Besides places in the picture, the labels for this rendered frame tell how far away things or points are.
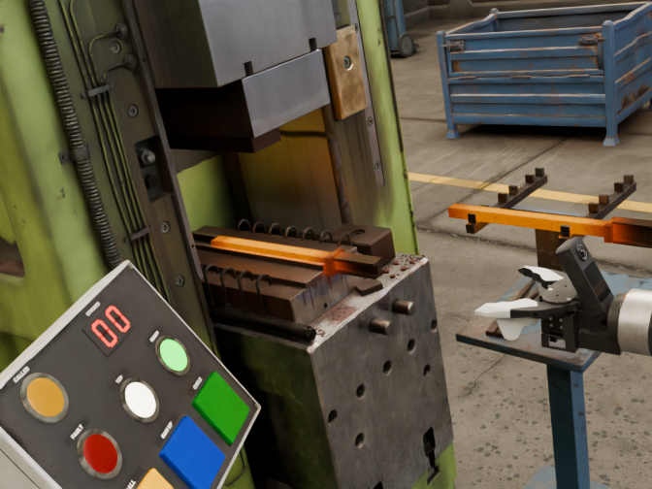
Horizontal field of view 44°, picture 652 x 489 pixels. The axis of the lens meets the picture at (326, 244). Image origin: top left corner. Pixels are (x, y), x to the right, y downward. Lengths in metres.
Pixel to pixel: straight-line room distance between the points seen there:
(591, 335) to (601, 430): 1.42
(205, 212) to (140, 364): 0.90
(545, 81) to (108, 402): 4.47
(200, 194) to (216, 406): 0.87
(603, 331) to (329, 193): 0.73
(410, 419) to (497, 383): 1.22
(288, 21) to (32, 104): 0.43
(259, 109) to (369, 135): 0.51
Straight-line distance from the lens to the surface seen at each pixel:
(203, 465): 1.02
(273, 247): 1.55
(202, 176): 1.87
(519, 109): 5.35
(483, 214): 1.72
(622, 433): 2.63
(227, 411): 1.09
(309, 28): 1.40
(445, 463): 1.85
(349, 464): 1.53
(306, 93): 1.39
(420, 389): 1.68
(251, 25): 1.30
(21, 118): 1.21
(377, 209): 1.81
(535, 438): 2.62
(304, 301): 1.43
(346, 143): 1.70
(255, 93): 1.30
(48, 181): 1.24
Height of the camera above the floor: 1.58
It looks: 22 degrees down
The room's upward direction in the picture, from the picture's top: 11 degrees counter-clockwise
